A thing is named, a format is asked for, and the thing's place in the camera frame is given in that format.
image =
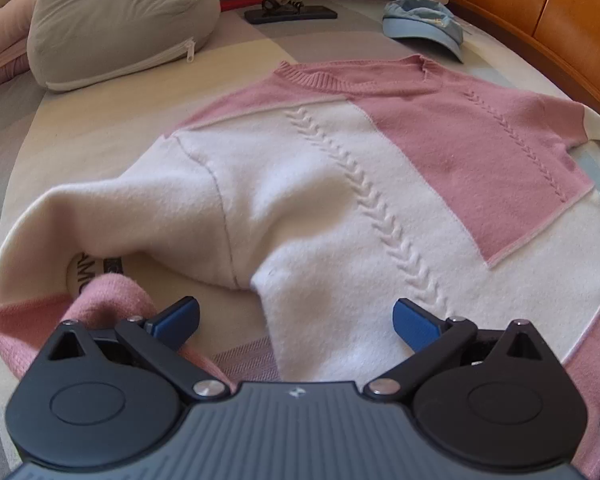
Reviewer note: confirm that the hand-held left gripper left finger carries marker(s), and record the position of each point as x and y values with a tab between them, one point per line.
177	322

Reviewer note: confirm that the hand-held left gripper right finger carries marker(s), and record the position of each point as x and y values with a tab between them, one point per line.
415	322

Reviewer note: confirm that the pink and white sweater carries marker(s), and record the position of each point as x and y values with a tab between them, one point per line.
305	200

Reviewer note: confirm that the light blue cap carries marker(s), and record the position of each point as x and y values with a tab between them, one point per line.
420	25

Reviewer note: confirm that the grey cat face cushion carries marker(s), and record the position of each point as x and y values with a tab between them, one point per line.
120	20

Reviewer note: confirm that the red stick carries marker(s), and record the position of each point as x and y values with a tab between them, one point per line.
235	5

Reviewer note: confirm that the wooden headboard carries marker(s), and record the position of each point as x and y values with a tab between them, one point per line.
540	10

